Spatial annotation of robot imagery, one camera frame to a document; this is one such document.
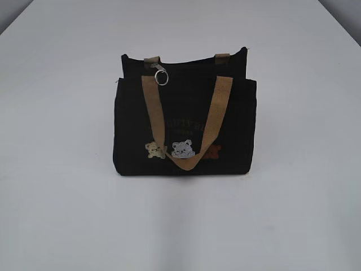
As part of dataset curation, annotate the black canvas tote bag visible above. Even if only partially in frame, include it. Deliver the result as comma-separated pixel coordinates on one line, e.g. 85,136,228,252
113,47,257,176

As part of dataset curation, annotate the silver zipper pull ring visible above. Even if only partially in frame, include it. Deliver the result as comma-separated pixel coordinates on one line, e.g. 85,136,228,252
151,64,170,85

